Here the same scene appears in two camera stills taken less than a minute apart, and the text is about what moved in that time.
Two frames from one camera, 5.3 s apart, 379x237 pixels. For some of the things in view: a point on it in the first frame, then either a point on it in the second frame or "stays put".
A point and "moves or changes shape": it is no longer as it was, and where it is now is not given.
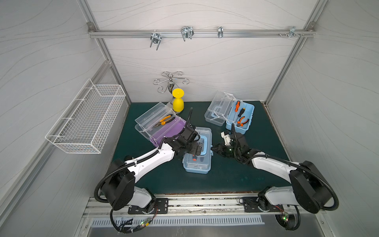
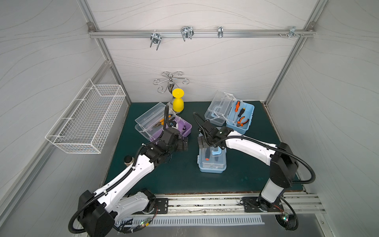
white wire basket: (85, 124) stays put
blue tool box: (197, 164) moves or changes shape
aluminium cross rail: (202, 33) stays put
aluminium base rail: (201, 206) stays put
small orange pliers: (239, 123) stays put
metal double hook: (187, 32) stays put
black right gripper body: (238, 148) -> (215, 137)
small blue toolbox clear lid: (219, 110) stays put
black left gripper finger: (198, 147) -> (185, 145)
